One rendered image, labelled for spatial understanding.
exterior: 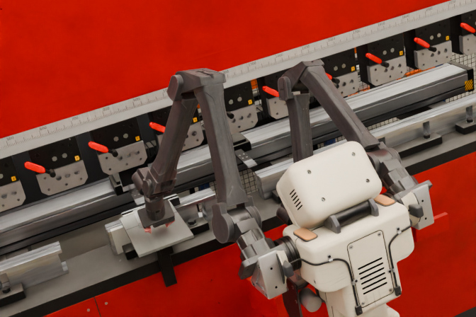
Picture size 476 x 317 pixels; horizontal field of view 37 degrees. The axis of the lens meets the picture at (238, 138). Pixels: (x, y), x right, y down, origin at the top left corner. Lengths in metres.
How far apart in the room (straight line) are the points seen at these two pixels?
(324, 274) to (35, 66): 1.06
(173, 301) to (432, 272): 1.08
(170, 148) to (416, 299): 1.42
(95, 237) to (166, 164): 2.45
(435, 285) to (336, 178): 1.42
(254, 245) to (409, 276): 1.32
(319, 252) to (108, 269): 0.97
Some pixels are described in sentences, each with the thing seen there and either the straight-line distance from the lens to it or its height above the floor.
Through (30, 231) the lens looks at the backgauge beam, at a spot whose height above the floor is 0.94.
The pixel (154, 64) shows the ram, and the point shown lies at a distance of 2.25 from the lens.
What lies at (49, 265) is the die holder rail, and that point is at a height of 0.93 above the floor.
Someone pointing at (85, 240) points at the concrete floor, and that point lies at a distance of 4.40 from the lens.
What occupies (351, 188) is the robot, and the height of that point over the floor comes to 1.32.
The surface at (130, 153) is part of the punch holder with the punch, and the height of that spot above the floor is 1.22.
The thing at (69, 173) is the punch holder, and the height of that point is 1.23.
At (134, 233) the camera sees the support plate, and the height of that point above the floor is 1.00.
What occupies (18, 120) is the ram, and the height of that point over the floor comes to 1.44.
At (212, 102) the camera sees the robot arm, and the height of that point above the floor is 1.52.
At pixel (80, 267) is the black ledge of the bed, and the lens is 2.47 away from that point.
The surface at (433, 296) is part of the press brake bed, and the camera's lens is 3.05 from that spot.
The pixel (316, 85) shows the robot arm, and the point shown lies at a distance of 2.04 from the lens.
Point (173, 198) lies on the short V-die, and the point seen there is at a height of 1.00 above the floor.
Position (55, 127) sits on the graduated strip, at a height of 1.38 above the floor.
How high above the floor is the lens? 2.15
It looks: 25 degrees down
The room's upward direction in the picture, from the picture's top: 11 degrees counter-clockwise
